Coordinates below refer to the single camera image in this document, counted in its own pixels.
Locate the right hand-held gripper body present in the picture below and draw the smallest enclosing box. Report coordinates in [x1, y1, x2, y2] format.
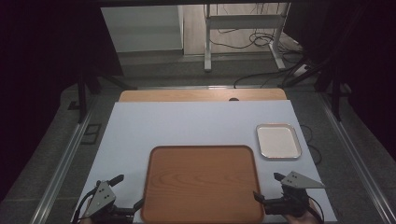
[263, 170, 326, 218]

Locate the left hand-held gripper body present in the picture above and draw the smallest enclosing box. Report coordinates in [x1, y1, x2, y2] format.
[83, 180, 135, 224]

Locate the person's right hand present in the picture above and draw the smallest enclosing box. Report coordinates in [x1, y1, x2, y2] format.
[285, 200, 322, 224]

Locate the small metal tray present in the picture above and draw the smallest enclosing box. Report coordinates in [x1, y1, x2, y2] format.
[255, 122, 303, 161]

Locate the black floor socket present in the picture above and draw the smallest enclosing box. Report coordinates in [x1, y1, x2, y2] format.
[80, 123, 103, 146]

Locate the brown wooden tray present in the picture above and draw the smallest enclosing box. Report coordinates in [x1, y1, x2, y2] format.
[140, 145, 265, 224]

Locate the white board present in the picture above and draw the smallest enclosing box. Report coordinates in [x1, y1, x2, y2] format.
[71, 99, 338, 224]

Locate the black metal stand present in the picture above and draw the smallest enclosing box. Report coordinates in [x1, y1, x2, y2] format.
[278, 52, 353, 122]
[67, 66, 138, 124]

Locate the white power strip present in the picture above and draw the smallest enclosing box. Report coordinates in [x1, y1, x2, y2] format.
[291, 63, 310, 77]

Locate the wooden table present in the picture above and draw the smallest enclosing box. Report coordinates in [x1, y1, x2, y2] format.
[118, 88, 288, 104]

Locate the white cabinet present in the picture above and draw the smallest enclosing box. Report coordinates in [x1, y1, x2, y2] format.
[100, 5, 185, 54]

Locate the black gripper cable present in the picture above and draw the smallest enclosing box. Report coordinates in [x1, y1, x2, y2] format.
[72, 188, 101, 224]
[306, 195, 325, 224]

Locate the black floor cable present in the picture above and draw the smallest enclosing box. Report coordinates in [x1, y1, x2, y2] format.
[299, 123, 323, 166]

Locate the metal floor rail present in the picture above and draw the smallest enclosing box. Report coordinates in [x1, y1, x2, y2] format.
[320, 92, 396, 224]
[29, 96, 98, 224]

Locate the tangle of floor cables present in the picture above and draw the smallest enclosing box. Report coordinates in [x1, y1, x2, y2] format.
[208, 27, 307, 90]

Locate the white desk frame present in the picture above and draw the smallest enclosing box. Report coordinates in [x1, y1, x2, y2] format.
[203, 3, 291, 73]

